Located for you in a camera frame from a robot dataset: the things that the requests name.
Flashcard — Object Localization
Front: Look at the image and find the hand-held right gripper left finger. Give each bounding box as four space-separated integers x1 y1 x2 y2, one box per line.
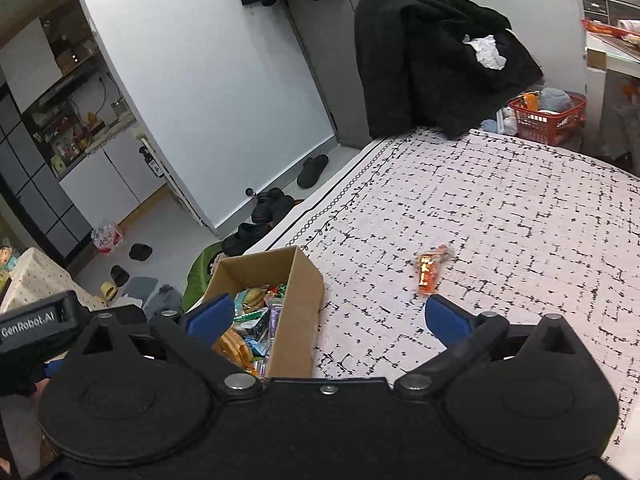
55 292 263 401

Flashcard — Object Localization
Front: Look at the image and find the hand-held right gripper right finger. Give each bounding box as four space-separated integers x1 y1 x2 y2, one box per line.
394 294 606 401

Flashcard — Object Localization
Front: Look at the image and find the biscuit sticks packet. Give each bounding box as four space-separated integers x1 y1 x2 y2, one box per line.
217 327 259 377

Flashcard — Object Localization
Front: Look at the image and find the red orange snack packet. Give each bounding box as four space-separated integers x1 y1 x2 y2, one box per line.
414 243 455 295

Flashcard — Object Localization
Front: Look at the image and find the purple snack packet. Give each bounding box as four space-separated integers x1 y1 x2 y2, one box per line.
263 296 284 362

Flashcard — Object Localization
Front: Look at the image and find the brown cardboard box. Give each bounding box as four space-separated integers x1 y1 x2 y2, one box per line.
199 246 325 379

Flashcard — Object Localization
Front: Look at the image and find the green bag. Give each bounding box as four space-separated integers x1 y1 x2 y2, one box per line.
181 242 227 312

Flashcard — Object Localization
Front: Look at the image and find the grey fuzzy slipper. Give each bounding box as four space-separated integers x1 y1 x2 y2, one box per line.
145 285 184 322

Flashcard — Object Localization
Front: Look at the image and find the dotted cream cloth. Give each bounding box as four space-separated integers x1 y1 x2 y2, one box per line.
0 247 109 314

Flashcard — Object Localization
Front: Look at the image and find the grey floor mat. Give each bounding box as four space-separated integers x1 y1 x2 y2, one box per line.
120 277 159 307

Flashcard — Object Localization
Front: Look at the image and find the black shoe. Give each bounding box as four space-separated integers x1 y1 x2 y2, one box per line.
250 187 296 224
221 222 274 256

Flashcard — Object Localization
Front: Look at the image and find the black white patterned blanket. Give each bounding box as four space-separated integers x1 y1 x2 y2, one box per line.
272 127 640 466

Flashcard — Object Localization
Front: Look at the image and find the water bottle pack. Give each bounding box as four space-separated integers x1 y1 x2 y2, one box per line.
91 220 124 256

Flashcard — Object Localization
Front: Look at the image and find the kitchen cabinet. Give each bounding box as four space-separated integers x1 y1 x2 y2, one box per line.
0 0 168 266

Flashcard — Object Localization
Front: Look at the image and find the black spray bottle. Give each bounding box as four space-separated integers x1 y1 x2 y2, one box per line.
139 145 164 179

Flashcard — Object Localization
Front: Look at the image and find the red plastic basket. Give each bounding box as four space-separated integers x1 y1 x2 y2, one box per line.
507 92 587 147

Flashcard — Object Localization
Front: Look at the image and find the black jacket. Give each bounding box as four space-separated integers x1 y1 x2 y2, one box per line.
354 0 544 139

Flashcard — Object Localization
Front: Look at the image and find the white crumpled cloth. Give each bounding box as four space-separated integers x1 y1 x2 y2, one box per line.
462 35 507 71

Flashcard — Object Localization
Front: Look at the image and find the grey door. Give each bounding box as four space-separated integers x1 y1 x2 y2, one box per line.
285 0 407 148

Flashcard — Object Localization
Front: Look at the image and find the white desk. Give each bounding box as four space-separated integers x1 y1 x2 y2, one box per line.
584 30 640 158

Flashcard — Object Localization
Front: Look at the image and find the red snack bag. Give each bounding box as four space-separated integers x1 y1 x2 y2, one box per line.
581 18 640 47

